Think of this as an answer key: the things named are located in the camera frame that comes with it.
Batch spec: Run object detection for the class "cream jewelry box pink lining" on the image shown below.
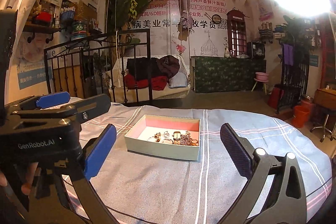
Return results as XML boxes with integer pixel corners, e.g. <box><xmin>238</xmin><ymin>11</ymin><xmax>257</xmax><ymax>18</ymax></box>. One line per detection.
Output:
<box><xmin>125</xmin><ymin>114</ymin><xmax>201</xmax><ymax>161</ymax></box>

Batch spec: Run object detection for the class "person left hand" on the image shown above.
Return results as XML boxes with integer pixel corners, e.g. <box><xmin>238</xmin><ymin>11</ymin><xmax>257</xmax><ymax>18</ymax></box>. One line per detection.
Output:
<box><xmin>0</xmin><ymin>162</ymin><xmax>38</xmax><ymax>196</ymax></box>

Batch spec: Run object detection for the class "grey striped bed cover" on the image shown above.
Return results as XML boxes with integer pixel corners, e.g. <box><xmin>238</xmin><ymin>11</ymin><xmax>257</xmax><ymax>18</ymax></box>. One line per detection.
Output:
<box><xmin>80</xmin><ymin>103</ymin><xmax>332</xmax><ymax>223</ymax></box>

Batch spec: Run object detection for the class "red blanket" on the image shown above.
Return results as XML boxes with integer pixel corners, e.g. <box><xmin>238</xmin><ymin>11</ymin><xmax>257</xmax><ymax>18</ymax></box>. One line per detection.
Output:
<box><xmin>124</xmin><ymin>74</ymin><xmax>168</xmax><ymax>91</ymax></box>

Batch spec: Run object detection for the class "orange plastic bucket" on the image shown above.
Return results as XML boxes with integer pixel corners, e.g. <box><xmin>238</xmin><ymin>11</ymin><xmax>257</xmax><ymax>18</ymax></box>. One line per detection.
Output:
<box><xmin>291</xmin><ymin>105</ymin><xmax>310</xmax><ymax>128</ymax></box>

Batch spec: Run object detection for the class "dark clothes pile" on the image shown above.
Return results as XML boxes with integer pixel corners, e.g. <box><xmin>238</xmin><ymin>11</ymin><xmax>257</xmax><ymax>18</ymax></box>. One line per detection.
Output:
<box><xmin>126</xmin><ymin>55</ymin><xmax>180</xmax><ymax>81</ymax></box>

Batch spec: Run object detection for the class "light blue pillow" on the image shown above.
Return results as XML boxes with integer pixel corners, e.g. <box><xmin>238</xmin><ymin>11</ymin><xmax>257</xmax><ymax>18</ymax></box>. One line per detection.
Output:
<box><xmin>169</xmin><ymin>72</ymin><xmax>188</xmax><ymax>89</ymax></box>

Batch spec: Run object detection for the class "pink basin on stool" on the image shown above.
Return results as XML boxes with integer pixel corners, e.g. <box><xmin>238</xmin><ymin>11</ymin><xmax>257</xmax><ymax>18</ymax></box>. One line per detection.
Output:
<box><xmin>252</xmin><ymin>72</ymin><xmax>269</xmax><ymax>95</ymax></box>

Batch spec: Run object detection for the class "green floral covered cabinet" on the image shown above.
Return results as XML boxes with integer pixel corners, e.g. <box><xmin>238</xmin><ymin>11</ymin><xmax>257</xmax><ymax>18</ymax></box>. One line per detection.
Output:
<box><xmin>190</xmin><ymin>56</ymin><xmax>266</xmax><ymax>93</ymax></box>

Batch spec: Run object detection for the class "purple hanging towel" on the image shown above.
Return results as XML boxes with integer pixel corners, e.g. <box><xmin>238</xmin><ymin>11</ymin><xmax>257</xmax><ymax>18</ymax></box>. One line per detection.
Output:
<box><xmin>282</xmin><ymin>44</ymin><xmax>294</xmax><ymax>66</ymax></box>

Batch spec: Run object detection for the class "black iron bed frame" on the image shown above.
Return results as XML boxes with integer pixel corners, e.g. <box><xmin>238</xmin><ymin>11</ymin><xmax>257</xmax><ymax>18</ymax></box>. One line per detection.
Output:
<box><xmin>43</xmin><ymin>28</ymin><xmax>154</xmax><ymax>105</ymax></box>

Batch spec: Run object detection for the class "white pearl bracelet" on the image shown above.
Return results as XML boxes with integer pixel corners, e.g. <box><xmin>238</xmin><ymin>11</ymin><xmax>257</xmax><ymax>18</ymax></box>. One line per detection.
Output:
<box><xmin>146</xmin><ymin>132</ymin><xmax>174</xmax><ymax>144</ymax></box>

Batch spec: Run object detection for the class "beige strap wristwatch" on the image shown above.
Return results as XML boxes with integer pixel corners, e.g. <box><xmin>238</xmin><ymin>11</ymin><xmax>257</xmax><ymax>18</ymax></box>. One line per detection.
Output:
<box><xmin>173</xmin><ymin>131</ymin><xmax>182</xmax><ymax>145</ymax></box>

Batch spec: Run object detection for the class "gold chain necklace pile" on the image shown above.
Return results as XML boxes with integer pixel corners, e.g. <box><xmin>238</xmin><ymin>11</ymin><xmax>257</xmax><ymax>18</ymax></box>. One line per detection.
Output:
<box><xmin>179</xmin><ymin>131</ymin><xmax>200</xmax><ymax>147</ymax></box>

